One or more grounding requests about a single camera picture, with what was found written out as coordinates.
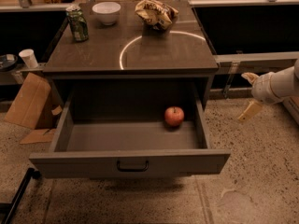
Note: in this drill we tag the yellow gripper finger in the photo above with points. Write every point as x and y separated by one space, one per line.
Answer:
252 109
250 77

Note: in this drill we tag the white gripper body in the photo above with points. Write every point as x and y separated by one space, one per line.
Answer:
261 87

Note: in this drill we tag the red apple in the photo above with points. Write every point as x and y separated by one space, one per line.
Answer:
174 116

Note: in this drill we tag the grey cabinet with dark counter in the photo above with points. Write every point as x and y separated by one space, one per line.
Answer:
130 71

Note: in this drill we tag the grey open top drawer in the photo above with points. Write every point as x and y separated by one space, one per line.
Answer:
94 132

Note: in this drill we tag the crumpled chip bag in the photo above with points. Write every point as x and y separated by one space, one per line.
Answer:
157 15

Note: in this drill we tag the white bowl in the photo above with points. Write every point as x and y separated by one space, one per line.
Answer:
107 12

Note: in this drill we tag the green soda can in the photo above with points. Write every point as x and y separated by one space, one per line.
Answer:
77 23

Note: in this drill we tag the brown cardboard box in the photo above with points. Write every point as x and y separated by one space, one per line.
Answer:
36 107

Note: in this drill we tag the white paper cup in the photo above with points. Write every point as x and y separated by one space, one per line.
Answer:
29 58

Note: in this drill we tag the black metal stand leg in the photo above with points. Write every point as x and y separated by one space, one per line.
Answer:
7 210

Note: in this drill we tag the black round lid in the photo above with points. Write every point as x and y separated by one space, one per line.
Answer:
8 62

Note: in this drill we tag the grey metal shelf rail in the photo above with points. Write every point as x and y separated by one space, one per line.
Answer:
232 64

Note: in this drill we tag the black drawer handle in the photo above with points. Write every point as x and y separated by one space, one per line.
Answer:
132 167

